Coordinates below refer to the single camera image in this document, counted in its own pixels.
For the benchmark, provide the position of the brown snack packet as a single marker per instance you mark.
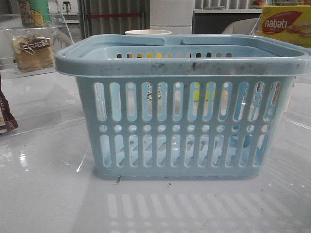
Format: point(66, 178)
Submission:
point(7, 120)

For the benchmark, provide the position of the light blue plastic basket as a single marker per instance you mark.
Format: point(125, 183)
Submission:
point(183, 105)

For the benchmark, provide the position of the green cartoon snack package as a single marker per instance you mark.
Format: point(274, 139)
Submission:
point(34, 13)

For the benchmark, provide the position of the clear acrylic left shelf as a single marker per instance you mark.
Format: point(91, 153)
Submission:
point(28, 89)

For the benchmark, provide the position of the bread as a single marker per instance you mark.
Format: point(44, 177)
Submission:
point(32, 53)

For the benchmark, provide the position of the white drawer cabinet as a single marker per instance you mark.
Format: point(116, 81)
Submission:
point(172, 15)

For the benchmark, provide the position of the yellow nabati wafer box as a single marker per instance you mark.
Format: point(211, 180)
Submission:
point(290, 24)

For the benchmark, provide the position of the yellow popcorn paper cup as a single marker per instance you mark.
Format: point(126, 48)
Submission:
point(148, 32)

